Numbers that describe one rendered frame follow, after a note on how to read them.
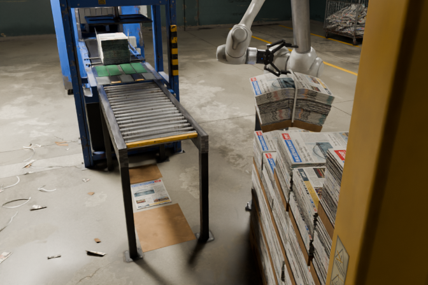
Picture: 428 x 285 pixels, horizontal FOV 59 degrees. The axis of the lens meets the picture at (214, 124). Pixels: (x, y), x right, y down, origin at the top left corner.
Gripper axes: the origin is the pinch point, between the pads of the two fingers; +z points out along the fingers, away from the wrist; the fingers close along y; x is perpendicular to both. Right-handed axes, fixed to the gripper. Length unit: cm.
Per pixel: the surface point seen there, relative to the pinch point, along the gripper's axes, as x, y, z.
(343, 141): 54, 22, 14
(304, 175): 80, 24, -9
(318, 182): 86, 23, -6
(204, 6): -946, 86, -48
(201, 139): -10, 57, -46
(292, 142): 54, 23, -8
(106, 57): -194, 59, -149
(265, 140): 3.1, 48.2, -9.1
